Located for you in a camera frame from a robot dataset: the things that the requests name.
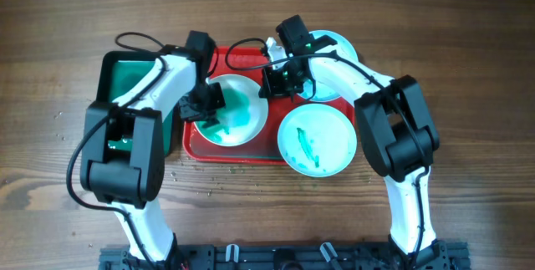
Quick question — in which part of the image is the light blue plate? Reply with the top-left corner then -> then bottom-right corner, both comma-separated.
277,104 -> 358,178
295,29 -> 360,104

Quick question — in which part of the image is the red plastic tray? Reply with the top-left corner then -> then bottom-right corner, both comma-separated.
182,47 -> 355,165

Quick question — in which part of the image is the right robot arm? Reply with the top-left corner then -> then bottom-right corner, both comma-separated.
259,15 -> 440,259

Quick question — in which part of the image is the left black cable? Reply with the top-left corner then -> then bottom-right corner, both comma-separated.
65,31 -> 220,265

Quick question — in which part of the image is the green cleaning sponge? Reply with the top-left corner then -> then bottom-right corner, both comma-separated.
199,118 -> 220,129

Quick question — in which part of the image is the black tray with green water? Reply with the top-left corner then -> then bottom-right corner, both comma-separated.
96,51 -> 175,156

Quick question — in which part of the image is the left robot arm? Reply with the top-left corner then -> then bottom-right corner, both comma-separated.
66,31 -> 225,269

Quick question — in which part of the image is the white plate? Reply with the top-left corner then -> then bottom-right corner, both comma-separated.
194,74 -> 268,147

